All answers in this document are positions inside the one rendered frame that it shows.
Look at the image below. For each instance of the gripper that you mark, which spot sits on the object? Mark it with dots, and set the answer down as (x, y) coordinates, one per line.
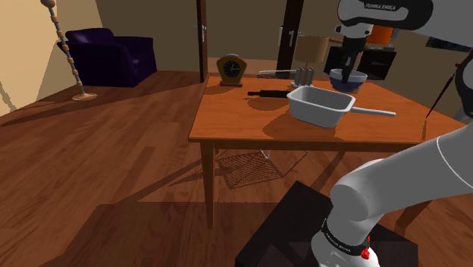
(350, 51)

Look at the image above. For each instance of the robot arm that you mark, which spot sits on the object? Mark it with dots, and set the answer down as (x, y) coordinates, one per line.
(399, 185)

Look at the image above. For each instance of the black shelf with orange pot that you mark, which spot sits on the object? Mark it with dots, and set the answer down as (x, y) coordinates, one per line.
(377, 61)

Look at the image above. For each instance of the blue and white bowl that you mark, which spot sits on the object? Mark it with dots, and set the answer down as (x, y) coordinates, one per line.
(357, 82)

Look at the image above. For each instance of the dark wooden door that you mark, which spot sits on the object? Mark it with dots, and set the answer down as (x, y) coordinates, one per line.
(201, 40)
(290, 33)

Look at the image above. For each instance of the black rolling pin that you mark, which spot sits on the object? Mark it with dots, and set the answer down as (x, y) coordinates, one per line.
(271, 94)

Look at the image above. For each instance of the dark red thin stick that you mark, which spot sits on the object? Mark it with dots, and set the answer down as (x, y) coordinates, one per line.
(439, 96)

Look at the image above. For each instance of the yellow table clock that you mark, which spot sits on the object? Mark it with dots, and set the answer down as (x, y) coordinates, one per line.
(231, 69)

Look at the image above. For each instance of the wooden table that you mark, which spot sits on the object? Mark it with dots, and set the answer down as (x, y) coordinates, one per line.
(236, 114)

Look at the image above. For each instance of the dark robot stand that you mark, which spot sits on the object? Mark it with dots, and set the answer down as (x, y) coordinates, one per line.
(292, 225)

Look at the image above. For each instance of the dark purple armchair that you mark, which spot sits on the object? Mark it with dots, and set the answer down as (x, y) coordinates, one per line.
(111, 59)

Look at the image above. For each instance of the beaded floor lamp pole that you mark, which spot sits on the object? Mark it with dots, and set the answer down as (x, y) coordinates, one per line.
(67, 51)

